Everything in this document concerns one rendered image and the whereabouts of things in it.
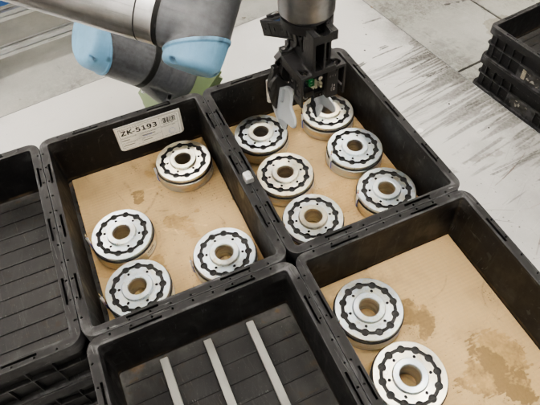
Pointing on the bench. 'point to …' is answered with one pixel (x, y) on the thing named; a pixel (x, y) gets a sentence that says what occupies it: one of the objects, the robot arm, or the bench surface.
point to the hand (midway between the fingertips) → (298, 113)
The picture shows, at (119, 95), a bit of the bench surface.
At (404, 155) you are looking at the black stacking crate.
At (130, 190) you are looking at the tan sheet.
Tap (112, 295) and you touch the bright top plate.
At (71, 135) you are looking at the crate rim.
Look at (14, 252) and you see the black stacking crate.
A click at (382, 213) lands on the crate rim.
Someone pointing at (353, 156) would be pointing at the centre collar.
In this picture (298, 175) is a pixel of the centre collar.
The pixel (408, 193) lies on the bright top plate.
